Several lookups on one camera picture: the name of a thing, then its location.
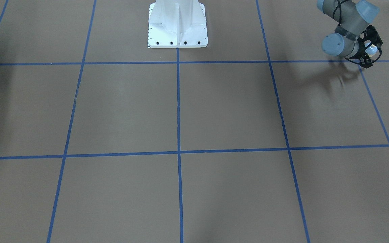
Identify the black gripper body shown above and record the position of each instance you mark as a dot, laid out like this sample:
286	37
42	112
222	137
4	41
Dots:
367	62

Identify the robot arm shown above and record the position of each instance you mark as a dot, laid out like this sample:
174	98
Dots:
354	38

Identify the brown paper table cover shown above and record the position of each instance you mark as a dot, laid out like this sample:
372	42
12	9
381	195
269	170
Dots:
260	137

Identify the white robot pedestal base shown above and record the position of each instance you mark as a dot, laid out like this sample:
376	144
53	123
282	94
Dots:
177	24

